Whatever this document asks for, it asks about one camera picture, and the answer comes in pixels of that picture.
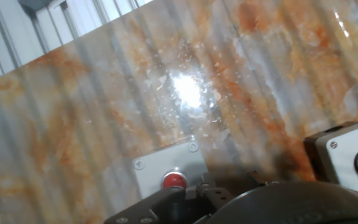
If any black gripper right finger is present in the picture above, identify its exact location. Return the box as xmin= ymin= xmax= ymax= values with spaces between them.
xmin=247 ymin=170 xmax=280 ymax=188

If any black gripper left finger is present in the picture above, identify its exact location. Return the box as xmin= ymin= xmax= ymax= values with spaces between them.
xmin=103 ymin=172 xmax=234 ymax=224

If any grey box red mushroom button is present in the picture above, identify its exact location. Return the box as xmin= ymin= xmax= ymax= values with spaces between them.
xmin=303 ymin=119 xmax=358 ymax=197

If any marble pattern table mat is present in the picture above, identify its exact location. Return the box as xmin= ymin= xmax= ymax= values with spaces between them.
xmin=0 ymin=0 xmax=358 ymax=224

